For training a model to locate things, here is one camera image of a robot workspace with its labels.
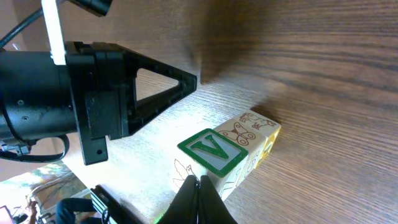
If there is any red sided number block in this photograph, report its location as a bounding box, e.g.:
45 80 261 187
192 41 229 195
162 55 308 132
170 128 248 200

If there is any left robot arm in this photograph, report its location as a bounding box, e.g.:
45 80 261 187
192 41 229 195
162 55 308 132
1 42 197 165

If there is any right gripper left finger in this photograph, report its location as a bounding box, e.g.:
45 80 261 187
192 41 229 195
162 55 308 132
157 175 198 224

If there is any green sided letter block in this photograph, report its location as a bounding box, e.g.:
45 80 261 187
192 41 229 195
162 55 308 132
214 119 268 185

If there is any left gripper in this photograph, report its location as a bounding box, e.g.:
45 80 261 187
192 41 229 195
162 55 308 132
66 42 197 166

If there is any green B block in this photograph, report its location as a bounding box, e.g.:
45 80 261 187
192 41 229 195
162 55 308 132
238 110 282 162

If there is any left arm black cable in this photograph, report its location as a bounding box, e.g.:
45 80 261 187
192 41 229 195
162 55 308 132
0 0 113 49

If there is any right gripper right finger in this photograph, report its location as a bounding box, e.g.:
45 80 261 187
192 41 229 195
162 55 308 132
198 175 237 224

